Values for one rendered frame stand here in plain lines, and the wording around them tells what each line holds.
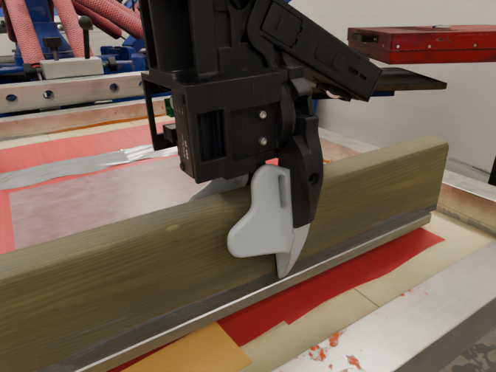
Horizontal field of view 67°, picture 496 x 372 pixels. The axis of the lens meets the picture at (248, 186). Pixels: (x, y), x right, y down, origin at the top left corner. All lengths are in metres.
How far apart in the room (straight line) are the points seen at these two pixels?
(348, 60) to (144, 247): 0.18
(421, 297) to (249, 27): 0.21
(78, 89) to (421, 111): 2.11
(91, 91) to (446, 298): 0.80
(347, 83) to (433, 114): 2.30
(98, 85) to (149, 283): 0.72
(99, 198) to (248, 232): 0.31
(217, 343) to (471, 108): 2.26
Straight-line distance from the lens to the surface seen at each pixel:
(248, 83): 0.20
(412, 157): 0.37
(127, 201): 0.50
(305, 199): 0.24
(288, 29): 0.24
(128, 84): 0.94
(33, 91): 0.91
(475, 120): 2.44
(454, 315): 0.29
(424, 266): 0.39
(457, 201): 0.47
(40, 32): 1.47
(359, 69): 0.28
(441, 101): 2.52
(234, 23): 0.22
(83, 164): 0.63
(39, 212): 0.52
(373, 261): 0.38
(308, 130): 0.22
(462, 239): 0.45
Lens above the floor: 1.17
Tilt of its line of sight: 25 degrees down
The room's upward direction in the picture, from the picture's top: 1 degrees counter-clockwise
